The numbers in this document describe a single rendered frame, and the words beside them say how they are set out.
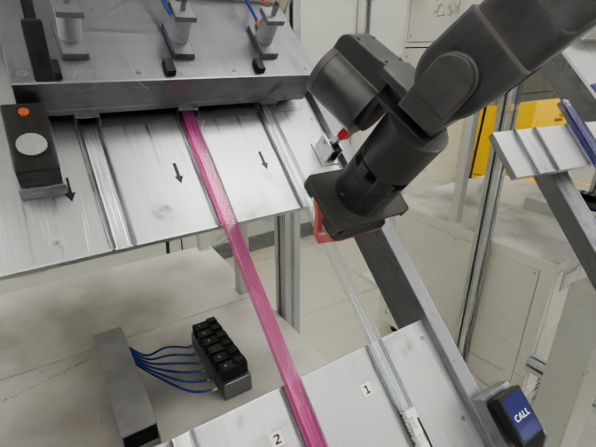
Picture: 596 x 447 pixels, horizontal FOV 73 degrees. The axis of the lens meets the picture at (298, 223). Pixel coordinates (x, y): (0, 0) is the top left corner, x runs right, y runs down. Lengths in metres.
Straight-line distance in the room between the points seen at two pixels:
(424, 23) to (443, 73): 1.20
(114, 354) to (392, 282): 0.50
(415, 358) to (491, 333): 1.02
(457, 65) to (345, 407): 0.33
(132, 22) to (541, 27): 0.41
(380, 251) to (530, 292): 0.88
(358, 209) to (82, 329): 0.72
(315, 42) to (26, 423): 2.22
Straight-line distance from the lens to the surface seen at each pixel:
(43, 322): 1.04
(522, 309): 1.42
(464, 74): 0.30
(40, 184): 0.45
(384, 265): 0.55
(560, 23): 0.31
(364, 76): 0.36
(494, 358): 1.56
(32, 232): 0.45
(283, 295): 0.87
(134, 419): 0.69
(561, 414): 0.86
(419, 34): 1.51
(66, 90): 0.47
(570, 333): 0.79
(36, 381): 0.89
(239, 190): 0.49
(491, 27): 0.31
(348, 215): 0.40
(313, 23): 2.53
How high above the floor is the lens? 1.15
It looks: 23 degrees down
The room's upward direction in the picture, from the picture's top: straight up
